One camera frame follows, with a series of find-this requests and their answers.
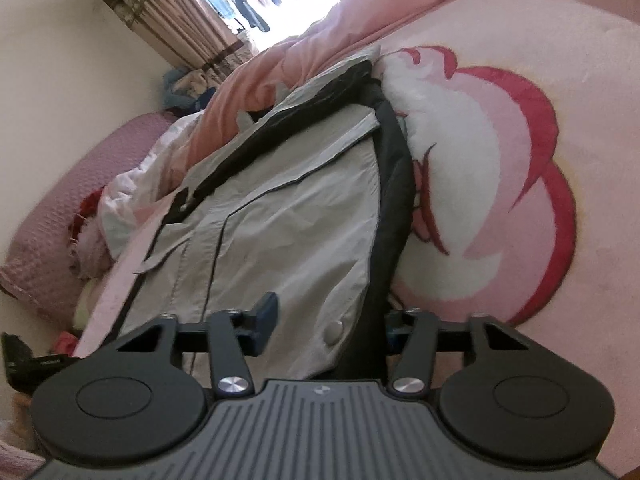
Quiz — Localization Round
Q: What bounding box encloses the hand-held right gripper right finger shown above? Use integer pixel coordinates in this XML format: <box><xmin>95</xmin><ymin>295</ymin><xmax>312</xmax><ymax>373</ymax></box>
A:
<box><xmin>385</xmin><ymin>308</ymin><xmax>532</xmax><ymax>397</ymax></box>

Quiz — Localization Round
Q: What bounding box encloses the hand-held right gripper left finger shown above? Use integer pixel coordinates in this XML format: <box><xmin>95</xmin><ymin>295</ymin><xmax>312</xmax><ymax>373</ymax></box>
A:
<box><xmin>107</xmin><ymin>292</ymin><xmax>279</xmax><ymax>399</ymax></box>

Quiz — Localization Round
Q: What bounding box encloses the grey and black jacket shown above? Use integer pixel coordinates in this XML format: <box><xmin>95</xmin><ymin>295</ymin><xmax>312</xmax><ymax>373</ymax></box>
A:
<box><xmin>117</xmin><ymin>45</ymin><xmax>417</xmax><ymax>382</ymax></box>

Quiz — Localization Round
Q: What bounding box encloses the purple textured pillow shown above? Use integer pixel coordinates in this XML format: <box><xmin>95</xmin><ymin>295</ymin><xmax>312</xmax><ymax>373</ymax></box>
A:
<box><xmin>0</xmin><ymin>112</ymin><xmax>177</xmax><ymax>312</ymax></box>

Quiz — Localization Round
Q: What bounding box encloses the red cloth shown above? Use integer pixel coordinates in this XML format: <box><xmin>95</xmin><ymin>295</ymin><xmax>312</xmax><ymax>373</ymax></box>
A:
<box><xmin>74</xmin><ymin>194</ymin><xmax>108</xmax><ymax>233</ymax></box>

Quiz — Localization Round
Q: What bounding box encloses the white patterned cloth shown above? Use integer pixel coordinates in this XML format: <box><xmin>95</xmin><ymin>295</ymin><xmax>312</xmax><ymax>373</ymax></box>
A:
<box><xmin>99</xmin><ymin>112</ymin><xmax>202</xmax><ymax>263</ymax></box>

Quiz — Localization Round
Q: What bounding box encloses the pink printed blanket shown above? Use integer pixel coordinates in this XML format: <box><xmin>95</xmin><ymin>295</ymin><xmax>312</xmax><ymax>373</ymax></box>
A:
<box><xmin>75</xmin><ymin>0</ymin><xmax>640</xmax><ymax>466</ymax></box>

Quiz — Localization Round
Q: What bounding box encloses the blue stuffed toy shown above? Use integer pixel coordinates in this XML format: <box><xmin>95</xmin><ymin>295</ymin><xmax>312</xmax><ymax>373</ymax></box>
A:
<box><xmin>161</xmin><ymin>64</ymin><xmax>222</xmax><ymax>112</ymax></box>

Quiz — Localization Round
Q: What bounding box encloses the pink quilt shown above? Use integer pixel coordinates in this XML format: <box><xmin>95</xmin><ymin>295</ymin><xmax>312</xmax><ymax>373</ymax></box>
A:
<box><xmin>185</xmin><ymin>0</ymin><xmax>507</xmax><ymax>162</ymax></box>

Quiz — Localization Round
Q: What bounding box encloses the striped brown curtain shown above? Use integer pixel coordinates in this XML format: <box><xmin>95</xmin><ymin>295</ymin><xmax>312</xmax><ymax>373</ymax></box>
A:
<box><xmin>99</xmin><ymin>0</ymin><xmax>252</xmax><ymax>87</ymax></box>

